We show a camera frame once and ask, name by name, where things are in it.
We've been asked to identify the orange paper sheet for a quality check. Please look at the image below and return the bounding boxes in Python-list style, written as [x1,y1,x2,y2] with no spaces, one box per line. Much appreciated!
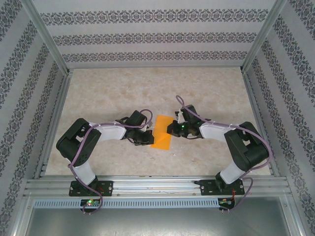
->
[149,115,174,150]

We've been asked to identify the controller board with green light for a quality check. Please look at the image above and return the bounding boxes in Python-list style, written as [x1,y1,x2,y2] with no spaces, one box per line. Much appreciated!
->
[80,198,101,208]
[220,198,236,209]

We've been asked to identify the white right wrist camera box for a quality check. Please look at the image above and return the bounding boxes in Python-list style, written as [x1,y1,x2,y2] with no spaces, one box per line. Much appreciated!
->
[174,110,186,123]

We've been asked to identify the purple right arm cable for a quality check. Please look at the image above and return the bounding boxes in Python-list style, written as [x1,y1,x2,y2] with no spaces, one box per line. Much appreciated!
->
[176,95,273,213]

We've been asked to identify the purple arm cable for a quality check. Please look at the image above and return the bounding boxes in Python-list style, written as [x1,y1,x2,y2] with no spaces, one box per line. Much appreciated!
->
[68,109,155,216]
[176,95,273,213]

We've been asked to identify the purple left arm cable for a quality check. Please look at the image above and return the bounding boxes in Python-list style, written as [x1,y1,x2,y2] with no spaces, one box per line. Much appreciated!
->
[68,109,155,216]

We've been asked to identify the long aluminium mounting rail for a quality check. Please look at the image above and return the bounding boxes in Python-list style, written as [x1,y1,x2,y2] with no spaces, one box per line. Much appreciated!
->
[24,175,288,197]

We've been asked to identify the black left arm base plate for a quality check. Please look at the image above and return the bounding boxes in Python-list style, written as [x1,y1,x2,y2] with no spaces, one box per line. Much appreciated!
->
[68,180,114,197]

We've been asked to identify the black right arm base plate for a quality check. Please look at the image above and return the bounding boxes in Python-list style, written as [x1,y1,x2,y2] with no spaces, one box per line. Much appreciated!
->
[200,179,246,197]

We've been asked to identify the thin aluminium back rail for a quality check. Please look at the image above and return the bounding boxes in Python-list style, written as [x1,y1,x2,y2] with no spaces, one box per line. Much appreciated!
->
[67,65,244,71]

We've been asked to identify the slotted grey cable duct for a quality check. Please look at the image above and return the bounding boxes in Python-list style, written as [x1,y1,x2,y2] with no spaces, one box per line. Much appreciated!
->
[33,198,220,209]

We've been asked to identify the aluminium side rail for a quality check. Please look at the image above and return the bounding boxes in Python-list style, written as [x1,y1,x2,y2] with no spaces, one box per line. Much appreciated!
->
[33,70,74,179]
[241,70,280,177]

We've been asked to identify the aluminium frame post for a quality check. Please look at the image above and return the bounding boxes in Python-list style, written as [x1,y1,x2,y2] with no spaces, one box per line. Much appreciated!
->
[241,0,288,73]
[21,0,72,74]

